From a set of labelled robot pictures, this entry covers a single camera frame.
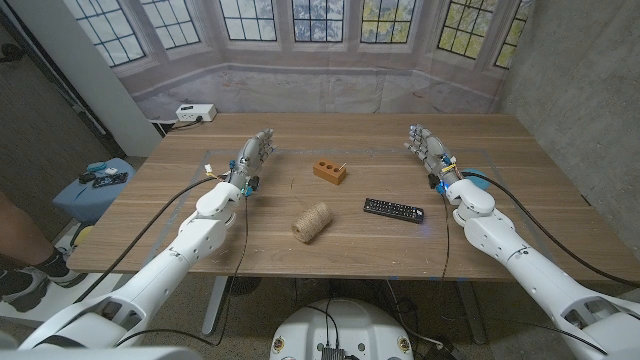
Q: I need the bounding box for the black round floor fan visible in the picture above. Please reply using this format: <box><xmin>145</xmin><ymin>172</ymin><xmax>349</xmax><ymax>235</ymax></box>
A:
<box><xmin>227</xmin><ymin>276</ymin><xmax>264</xmax><ymax>297</ymax></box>

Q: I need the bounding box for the blue padded stool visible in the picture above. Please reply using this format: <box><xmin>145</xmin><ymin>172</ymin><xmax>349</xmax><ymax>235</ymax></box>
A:
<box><xmin>52</xmin><ymin>157</ymin><xmax>137</xmax><ymax>225</ymax></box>

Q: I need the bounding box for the grey and black shoe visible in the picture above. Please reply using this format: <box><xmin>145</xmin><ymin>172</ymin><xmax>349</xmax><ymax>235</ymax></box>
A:
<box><xmin>0</xmin><ymin>248</ymin><xmax>90</xmax><ymax>314</ymax></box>

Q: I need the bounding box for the white table leg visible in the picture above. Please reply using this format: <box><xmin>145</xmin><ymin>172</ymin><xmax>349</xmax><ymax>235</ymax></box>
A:
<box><xmin>201</xmin><ymin>275</ymin><xmax>231</xmax><ymax>337</ymax></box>
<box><xmin>454</xmin><ymin>280</ymin><xmax>489</xmax><ymax>346</ymax></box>

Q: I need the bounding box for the black remote control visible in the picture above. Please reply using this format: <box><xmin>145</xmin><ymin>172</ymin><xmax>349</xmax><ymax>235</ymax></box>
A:
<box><xmin>362</xmin><ymin>197</ymin><xmax>426</xmax><ymax>225</ymax></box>

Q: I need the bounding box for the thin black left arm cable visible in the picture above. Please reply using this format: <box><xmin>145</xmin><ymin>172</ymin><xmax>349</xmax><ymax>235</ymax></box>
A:
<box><xmin>114</xmin><ymin>194</ymin><xmax>250</xmax><ymax>349</ymax></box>

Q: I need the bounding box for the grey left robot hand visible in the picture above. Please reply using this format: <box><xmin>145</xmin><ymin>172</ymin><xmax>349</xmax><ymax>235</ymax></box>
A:
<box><xmin>227</xmin><ymin>128</ymin><xmax>277</xmax><ymax>189</ymax></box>

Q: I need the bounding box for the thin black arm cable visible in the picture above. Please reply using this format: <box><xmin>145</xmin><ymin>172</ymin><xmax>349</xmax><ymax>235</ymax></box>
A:
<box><xmin>438</xmin><ymin>192</ymin><xmax>451</xmax><ymax>284</ymax></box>
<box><xmin>114</xmin><ymin>194</ymin><xmax>250</xmax><ymax>349</ymax></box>

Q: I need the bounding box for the person's bare leg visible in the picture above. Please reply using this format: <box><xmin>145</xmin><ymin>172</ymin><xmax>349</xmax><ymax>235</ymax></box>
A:
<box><xmin>0</xmin><ymin>192</ymin><xmax>56</xmax><ymax>269</ymax></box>

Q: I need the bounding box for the printed window backdrop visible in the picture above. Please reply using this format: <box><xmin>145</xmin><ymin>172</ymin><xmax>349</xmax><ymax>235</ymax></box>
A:
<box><xmin>62</xmin><ymin>0</ymin><xmax>534</xmax><ymax>121</ymax></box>

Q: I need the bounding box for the white power strip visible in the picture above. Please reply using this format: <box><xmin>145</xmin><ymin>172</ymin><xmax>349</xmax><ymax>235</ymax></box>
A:
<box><xmin>174</xmin><ymin>103</ymin><xmax>218</xmax><ymax>124</ymax></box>

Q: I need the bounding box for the blue round disc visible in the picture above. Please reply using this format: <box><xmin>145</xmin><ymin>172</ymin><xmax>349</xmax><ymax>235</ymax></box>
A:
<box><xmin>462</xmin><ymin>168</ymin><xmax>492</xmax><ymax>191</ymax></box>

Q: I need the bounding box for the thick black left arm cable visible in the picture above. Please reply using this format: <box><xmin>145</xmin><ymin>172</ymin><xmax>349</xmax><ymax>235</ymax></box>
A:
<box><xmin>73</xmin><ymin>175</ymin><xmax>224</xmax><ymax>304</ymax></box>

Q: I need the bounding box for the black flat device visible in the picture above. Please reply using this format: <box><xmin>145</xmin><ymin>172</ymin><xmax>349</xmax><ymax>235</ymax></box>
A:
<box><xmin>92</xmin><ymin>172</ymin><xmax>129</xmax><ymax>190</ymax></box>

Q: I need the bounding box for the yellow round object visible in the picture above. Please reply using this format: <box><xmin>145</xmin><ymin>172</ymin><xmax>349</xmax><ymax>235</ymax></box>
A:
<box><xmin>73</xmin><ymin>225</ymin><xmax>95</xmax><ymax>247</ymax></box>

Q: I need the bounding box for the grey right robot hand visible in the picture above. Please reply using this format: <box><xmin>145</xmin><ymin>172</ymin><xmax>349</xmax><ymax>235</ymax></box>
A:
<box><xmin>403</xmin><ymin>123</ymin><xmax>464</xmax><ymax>186</ymax></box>

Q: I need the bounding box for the black power strip cord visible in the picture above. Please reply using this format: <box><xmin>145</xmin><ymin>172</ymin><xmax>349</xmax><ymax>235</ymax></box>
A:
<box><xmin>162</xmin><ymin>115</ymin><xmax>205</xmax><ymax>134</ymax></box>

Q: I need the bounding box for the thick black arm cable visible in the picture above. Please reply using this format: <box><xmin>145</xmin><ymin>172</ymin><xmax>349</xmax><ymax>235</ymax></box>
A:
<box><xmin>460</xmin><ymin>170</ymin><xmax>640</xmax><ymax>289</ymax></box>
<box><xmin>73</xmin><ymin>175</ymin><xmax>224</xmax><ymax>304</ymax></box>

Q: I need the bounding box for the orange wooden block with holes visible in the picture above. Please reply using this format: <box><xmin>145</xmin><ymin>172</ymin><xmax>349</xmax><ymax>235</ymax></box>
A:
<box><xmin>312</xmin><ymin>158</ymin><xmax>348</xmax><ymax>186</ymax></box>

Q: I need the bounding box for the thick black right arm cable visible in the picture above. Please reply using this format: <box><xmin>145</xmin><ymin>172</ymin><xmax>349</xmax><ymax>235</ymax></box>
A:
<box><xmin>460</xmin><ymin>170</ymin><xmax>640</xmax><ymax>289</ymax></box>

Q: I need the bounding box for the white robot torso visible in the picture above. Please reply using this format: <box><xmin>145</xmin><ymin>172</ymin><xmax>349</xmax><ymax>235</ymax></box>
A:
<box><xmin>269</xmin><ymin>298</ymin><xmax>415</xmax><ymax>360</ymax></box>

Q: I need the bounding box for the jute twine spool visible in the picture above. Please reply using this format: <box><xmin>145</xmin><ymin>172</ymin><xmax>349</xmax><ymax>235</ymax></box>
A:
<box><xmin>290</xmin><ymin>201</ymin><xmax>334</xmax><ymax>245</ymax></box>

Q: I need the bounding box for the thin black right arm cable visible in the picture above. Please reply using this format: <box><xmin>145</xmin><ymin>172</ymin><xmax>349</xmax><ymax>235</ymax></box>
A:
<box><xmin>438</xmin><ymin>192</ymin><xmax>451</xmax><ymax>284</ymax></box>

